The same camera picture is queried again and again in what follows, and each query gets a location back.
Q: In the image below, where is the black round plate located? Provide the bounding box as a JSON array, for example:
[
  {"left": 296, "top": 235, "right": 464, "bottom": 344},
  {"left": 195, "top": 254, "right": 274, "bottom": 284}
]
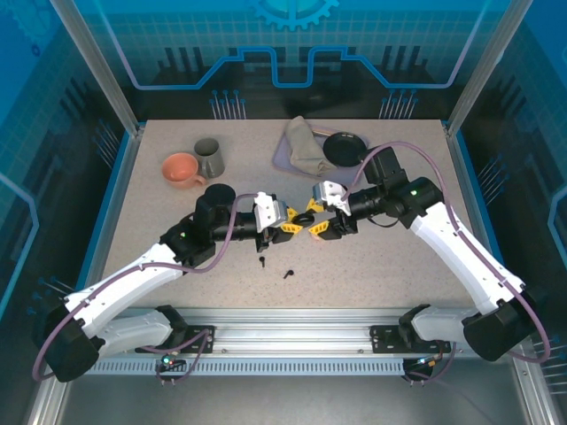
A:
[{"left": 322, "top": 131, "right": 369, "bottom": 168}]

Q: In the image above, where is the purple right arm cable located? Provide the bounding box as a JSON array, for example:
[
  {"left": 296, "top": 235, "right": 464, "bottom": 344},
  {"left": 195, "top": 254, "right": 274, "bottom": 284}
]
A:
[{"left": 340, "top": 140, "right": 553, "bottom": 365}]

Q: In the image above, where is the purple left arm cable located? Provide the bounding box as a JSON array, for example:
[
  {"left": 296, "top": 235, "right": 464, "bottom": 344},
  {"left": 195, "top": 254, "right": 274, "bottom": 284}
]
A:
[{"left": 30, "top": 192, "right": 262, "bottom": 383}]

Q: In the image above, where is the orange ceramic mug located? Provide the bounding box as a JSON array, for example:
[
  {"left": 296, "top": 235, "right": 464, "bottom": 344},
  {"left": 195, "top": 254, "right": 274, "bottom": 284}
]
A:
[{"left": 160, "top": 152, "right": 208, "bottom": 190}]

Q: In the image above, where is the beige folded cloth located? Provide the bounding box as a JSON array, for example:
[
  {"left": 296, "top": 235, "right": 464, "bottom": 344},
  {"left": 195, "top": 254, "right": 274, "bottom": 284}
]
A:
[{"left": 283, "top": 115, "right": 338, "bottom": 177}]

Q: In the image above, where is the lavender plastic tray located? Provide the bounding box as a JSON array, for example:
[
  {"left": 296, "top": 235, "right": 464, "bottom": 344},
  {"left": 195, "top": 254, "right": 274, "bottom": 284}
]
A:
[{"left": 270, "top": 125, "right": 372, "bottom": 186}]

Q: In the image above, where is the slotted grey cable duct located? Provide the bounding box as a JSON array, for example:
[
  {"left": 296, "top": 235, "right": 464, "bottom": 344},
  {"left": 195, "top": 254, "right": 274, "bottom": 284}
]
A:
[{"left": 82, "top": 357, "right": 448, "bottom": 377}]

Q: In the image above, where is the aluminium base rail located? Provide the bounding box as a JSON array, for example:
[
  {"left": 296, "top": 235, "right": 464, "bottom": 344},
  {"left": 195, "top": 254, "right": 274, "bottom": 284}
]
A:
[{"left": 132, "top": 306, "right": 532, "bottom": 360}]

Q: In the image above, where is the grey ceramic mug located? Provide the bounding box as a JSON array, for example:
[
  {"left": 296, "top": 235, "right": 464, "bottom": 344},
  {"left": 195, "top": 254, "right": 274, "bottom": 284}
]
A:
[{"left": 193, "top": 137, "right": 226, "bottom": 180}]

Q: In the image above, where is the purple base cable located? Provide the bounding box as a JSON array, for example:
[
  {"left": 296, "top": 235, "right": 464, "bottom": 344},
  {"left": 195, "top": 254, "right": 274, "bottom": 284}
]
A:
[
  {"left": 145, "top": 329, "right": 210, "bottom": 387},
  {"left": 400, "top": 349, "right": 455, "bottom": 387}
]

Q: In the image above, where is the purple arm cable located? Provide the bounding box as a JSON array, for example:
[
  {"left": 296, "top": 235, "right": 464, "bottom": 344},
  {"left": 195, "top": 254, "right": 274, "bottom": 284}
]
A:
[
  {"left": 30, "top": 192, "right": 262, "bottom": 383},
  {"left": 340, "top": 140, "right": 553, "bottom": 365}
]

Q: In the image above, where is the aluminium table side rail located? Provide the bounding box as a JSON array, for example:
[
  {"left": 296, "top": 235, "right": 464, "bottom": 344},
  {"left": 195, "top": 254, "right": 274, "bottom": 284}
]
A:
[
  {"left": 73, "top": 126, "right": 145, "bottom": 311},
  {"left": 444, "top": 121, "right": 506, "bottom": 284}
]

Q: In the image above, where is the aluminium frame post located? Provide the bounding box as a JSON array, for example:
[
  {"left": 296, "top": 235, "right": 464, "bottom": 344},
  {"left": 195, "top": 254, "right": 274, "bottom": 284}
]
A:
[
  {"left": 48, "top": 0, "right": 145, "bottom": 136},
  {"left": 445, "top": 0, "right": 531, "bottom": 136}
]

